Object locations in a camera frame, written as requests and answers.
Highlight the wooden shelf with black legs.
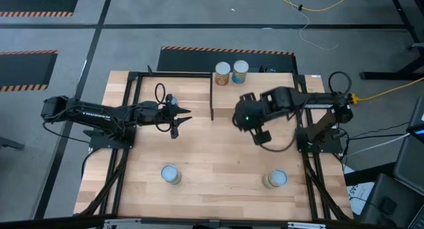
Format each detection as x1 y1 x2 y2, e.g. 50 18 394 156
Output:
209 71 297 121

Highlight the thin white floor cable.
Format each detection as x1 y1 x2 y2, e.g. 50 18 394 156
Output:
281 0 339 51

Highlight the white printed paper sheet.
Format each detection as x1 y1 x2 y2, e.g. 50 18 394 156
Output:
344 165 376 217

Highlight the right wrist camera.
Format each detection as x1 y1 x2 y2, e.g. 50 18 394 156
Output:
252 129 273 146

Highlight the small blue-lit screen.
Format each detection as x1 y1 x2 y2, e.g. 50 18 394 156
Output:
406 122 424 144

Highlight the grey furniture foot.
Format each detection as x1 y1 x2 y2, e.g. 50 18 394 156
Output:
0 136 26 152

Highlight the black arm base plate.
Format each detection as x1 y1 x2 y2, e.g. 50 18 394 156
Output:
88 124 137 150
295 126 345 154

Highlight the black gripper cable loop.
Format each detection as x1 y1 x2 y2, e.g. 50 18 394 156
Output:
154 82 167 105

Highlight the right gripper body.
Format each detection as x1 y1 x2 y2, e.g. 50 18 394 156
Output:
233 92 266 133

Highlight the tall peach label can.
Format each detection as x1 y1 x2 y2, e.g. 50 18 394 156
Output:
160 164 183 186

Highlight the grey equipment case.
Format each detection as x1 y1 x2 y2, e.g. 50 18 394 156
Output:
393 96 424 197

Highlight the black aluminium table frame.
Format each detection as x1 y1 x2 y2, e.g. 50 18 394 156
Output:
74 71 354 222

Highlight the black desk leg frame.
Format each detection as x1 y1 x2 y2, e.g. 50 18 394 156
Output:
359 0 424 81

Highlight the yellow extension cable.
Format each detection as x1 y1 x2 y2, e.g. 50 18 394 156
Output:
348 75 424 105

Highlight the pineapple rings can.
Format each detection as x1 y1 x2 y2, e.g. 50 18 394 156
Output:
214 61 232 87

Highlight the blue mixed fruit can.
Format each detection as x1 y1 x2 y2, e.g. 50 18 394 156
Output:
231 59 250 85

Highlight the yellow floor cable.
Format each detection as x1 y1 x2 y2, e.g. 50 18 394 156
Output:
266 0 358 13

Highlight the silver mount bracket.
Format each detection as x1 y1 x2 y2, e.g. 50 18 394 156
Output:
103 218 142 229
287 221 327 229

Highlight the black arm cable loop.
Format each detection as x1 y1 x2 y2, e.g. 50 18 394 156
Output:
327 71 352 97

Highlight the mandarin orange can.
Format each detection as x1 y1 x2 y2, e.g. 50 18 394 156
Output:
262 169 289 190

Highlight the dark computer tower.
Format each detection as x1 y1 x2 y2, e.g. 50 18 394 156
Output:
359 171 424 229

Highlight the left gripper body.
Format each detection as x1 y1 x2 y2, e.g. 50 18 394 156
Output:
134 95 180 127

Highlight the black hazard-striped floor mat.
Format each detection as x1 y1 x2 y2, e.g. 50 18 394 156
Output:
156 46 297 74
0 0 82 18
0 49 60 93

